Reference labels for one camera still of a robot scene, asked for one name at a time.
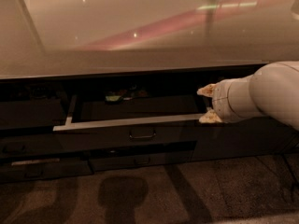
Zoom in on small items in top drawer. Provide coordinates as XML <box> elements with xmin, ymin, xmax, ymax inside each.
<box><xmin>105</xmin><ymin>86</ymin><xmax>150</xmax><ymax>104</ymax></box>

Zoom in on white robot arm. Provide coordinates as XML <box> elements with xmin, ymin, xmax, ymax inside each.
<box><xmin>197</xmin><ymin>62</ymin><xmax>299</xmax><ymax>131</ymax></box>

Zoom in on dark grey cabinet door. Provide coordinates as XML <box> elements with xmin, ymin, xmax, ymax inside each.
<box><xmin>193</xmin><ymin>117</ymin><xmax>298</xmax><ymax>161</ymax></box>

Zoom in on dark grey drawer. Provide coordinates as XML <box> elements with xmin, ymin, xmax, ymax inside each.
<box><xmin>89</xmin><ymin>150</ymin><xmax>192</xmax><ymax>172</ymax></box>
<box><xmin>0</xmin><ymin>99</ymin><xmax>65</xmax><ymax>130</ymax></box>
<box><xmin>0</xmin><ymin>159</ymin><xmax>93</xmax><ymax>184</ymax></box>
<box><xmin>53</xmin><ymin>94</ymin><xmax>208</xmax><ymax>151</ymax></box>
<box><xmin>0</xmin><ymin>134</ymin><xmax>63</xmax><ymax>159</ymax></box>

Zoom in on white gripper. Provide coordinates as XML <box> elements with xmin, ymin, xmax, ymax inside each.
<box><xmin>197</xmin><ymin>78</ymin><xmax>249</xmax><ymax>124</ymax></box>

